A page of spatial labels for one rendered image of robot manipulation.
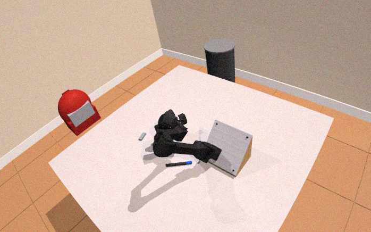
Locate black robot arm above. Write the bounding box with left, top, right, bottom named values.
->
left=153, top=109, right=221, bottom=163

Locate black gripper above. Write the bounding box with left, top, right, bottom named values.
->
left=154, top=113, right=187, bottom=132

